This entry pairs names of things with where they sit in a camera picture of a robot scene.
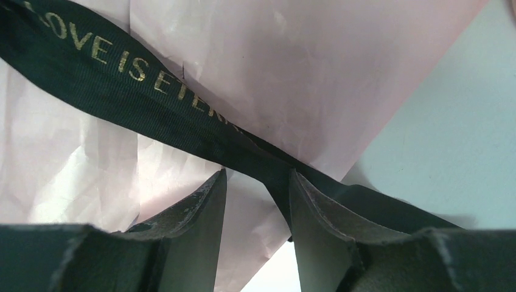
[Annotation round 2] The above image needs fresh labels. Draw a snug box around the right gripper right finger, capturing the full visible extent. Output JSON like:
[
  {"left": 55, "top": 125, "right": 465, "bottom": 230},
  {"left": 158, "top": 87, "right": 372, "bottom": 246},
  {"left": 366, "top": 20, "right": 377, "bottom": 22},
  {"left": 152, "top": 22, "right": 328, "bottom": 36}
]
[{"left": 290, "top": 172, "right": 515, "bottom": 291}]

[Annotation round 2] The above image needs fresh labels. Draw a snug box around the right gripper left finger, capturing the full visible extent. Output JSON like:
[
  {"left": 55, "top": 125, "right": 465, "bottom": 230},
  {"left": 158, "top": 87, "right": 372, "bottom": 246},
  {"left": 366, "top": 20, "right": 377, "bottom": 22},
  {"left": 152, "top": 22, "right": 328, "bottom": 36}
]
[{"left": 1, "top": 170, "right": 227, "bottom": 291}]

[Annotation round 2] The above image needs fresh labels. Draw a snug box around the pink paper flower bouquet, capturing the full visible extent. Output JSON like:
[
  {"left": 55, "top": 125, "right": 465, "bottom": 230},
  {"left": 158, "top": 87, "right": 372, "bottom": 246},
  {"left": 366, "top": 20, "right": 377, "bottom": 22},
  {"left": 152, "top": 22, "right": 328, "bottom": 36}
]
[{"left": 0, "top": 0, "right": 490, "bottom": 292}]

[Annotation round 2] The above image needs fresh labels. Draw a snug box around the black printed ribbon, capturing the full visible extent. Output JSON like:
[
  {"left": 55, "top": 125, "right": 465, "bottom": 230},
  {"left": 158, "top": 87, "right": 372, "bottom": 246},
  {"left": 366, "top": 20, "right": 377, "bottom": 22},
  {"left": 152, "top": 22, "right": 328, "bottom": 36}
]
[{"left": 1, "top": 1, "right": 453, "bottom": 234}]

